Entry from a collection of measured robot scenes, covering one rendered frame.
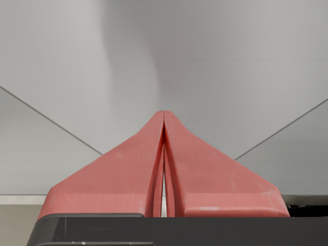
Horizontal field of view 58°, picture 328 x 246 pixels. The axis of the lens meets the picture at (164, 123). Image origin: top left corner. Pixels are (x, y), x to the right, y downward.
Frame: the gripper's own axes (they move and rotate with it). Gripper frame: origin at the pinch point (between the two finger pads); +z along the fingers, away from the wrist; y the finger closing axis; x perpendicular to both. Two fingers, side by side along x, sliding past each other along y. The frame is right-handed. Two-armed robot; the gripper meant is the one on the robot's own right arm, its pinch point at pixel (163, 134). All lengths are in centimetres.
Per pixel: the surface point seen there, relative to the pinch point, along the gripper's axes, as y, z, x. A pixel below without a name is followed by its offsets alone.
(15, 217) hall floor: 80, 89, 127
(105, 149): 3.1, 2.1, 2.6
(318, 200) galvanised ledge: -24.3, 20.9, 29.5
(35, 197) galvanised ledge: 20.2, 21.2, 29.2
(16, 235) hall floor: 84, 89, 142
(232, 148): -3.6, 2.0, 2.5
